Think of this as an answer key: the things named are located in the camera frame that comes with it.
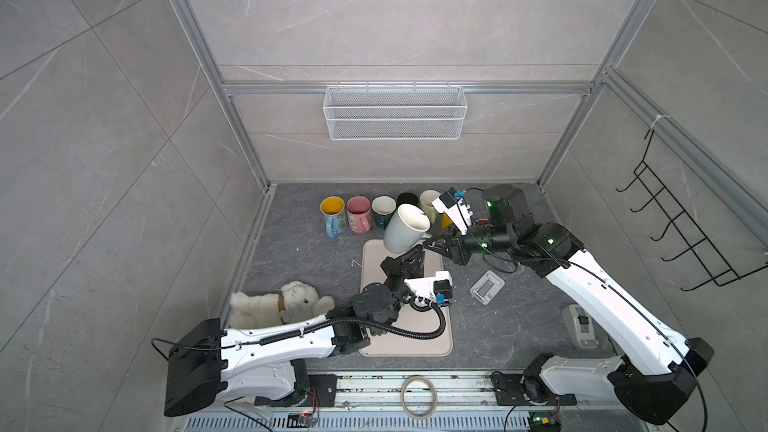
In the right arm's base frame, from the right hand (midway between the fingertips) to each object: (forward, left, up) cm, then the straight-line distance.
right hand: (427, 240), depth 66 cm
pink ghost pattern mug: (+25, +19, -21) cm, 38 cm away
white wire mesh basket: (+53, +6, -1) cm, 53 cm away
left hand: (0, +3, 0) cm, 3 cm away
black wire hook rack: (+6, -60, 0) cm, 60 cm away
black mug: (+33, +2, -23) cm, 40 cm away
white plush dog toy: (-4, +34, -22) cm, 41 cm away
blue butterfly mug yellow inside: (+28, +28, -23) cm, 46 cm away
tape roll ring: (-25, -2, -31) cm, 40 cm away
